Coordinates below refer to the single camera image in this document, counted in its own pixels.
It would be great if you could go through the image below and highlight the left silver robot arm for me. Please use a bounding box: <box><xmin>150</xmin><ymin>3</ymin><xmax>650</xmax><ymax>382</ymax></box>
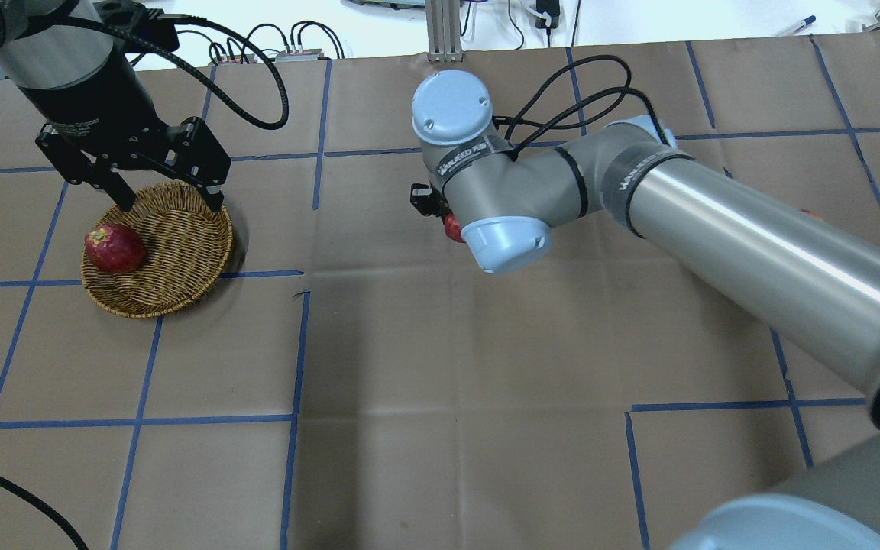
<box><xmin>0</xmin><ymin>1</ymin><xmax>231</xmax><ymax>212</ymax></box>

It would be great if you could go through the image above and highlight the black power adapter box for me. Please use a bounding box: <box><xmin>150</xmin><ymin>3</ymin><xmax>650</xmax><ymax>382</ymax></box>
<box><xmin>532</xmin><ymin>0</ymin><xmax>561</xmax><ymax>29</ymax></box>

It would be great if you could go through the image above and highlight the aluminium frame post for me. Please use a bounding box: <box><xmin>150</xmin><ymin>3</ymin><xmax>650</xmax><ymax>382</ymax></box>
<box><xmin>425</xmin><ymin>0</ymin><xmax>464</xmax><ymax>65</ymax></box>

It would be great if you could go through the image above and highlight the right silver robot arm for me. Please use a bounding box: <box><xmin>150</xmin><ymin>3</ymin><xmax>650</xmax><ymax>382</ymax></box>
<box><xmin>411</xmin><ymin>69</ymin><xmax>880</xmax><ymax>549</ymax></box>

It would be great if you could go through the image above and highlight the red yellow apple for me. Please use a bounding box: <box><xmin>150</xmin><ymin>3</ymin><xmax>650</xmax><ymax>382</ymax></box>
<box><xmin>442</xmin><ymin>212</ymin><xmax>465</xmax><ymax>244</ymax></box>

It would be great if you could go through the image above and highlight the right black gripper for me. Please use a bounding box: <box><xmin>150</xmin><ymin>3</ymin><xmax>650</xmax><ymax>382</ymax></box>
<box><xmin>409</xmin><ymin>183</ymin><xmax>451</xmax><ymax>219</ymax></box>

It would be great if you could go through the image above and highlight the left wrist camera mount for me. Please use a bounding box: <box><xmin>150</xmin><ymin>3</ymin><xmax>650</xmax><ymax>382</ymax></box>
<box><xmin>93</xmin><ymin>1</ymin><xmax>180</xmax><ymax>53</ymax></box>

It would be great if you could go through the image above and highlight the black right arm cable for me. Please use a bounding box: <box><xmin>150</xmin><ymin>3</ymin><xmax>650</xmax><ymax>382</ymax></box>
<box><xmin>493</xmin><ymin>53</ymin><xmax>678</xmax><ymax>161</ymax></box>

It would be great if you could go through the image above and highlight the woven wicker basket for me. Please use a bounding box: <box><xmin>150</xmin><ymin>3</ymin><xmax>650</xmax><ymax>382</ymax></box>
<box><xmin>80</xmin><ymin>181</ymin><xmax>235</xmax><ymax>318</ymax></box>

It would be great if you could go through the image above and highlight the dark red apple in basket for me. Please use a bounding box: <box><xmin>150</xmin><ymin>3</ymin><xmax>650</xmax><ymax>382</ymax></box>
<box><xmin>85</xmin><ymin>223</ymin><xmax>147</xmax><ymax>273</ymax></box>

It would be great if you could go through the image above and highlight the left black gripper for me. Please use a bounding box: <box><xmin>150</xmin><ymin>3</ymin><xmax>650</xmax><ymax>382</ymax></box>
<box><xmin>35</xmin><ymin>53</ymin><xmax>231</xmax><ymax>212</ymax></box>

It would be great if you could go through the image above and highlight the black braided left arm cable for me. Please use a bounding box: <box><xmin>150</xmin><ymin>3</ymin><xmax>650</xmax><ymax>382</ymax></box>
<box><xmin>0</xmin><ymin>11</ymin><xmax>293</xmax><ymax>550</ymax></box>

